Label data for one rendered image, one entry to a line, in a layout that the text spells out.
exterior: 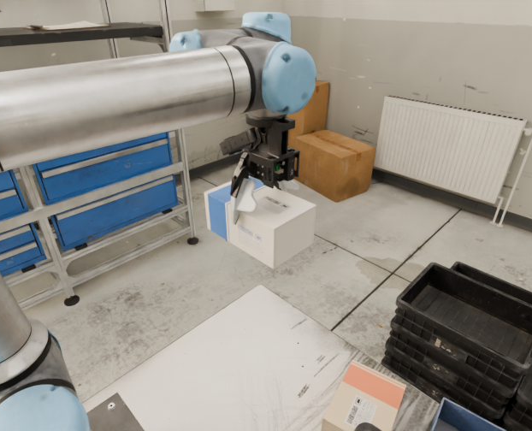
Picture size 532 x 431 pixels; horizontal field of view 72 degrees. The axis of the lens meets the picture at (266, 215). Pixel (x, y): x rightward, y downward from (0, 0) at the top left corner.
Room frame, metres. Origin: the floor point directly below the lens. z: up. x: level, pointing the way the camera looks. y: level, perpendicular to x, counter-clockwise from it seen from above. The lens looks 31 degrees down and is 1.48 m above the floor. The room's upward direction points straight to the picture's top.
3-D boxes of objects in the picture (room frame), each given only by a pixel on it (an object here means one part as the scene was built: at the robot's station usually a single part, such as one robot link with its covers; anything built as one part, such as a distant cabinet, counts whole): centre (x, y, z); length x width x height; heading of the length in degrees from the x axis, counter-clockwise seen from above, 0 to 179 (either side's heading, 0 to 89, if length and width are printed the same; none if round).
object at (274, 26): (0.63, 0.00, 1.41); 0.09 x 0.08 x 0.11; 129
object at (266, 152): (0.63, -0.01, 1.25); 0.09 x 0.08 x 0.12; 45
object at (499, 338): (0.90, -0.69, 0.37); 0.40 x 0.30 x 0.45; 45
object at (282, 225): (0.65, 0.02, 1.09); 0.20 x 0.12 x 0.09; 45
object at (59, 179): (1.82, 0.82, 0.60); 0.72 x 0.03 x 0.56; 135
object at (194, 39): (0.56, 0.07, 1.40); 0.11 x 0.11 x 0.08; 39
